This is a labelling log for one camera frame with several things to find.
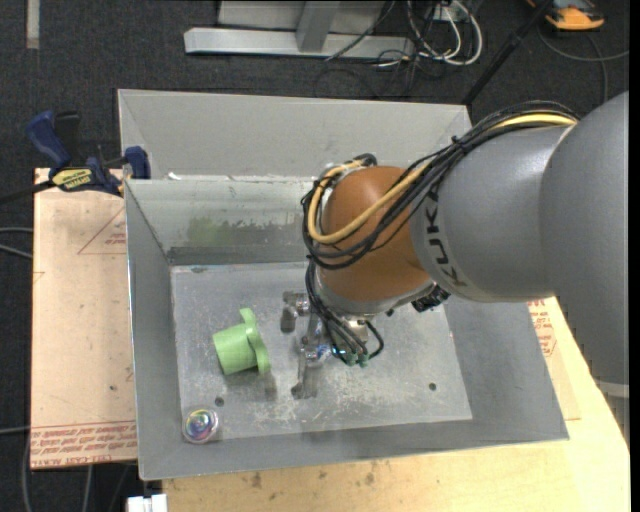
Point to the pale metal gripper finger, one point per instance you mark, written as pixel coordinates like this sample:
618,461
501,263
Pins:
290,314
307,372

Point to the green plastic cup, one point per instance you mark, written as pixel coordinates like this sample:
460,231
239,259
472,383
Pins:
237,347

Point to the grey metal bin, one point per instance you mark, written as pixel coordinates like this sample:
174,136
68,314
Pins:
250,140

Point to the brown cardboard board red print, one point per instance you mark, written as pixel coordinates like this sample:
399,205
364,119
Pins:
80,310

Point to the black cylinder on white bracket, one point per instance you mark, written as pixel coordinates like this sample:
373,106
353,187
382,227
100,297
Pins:
429,300

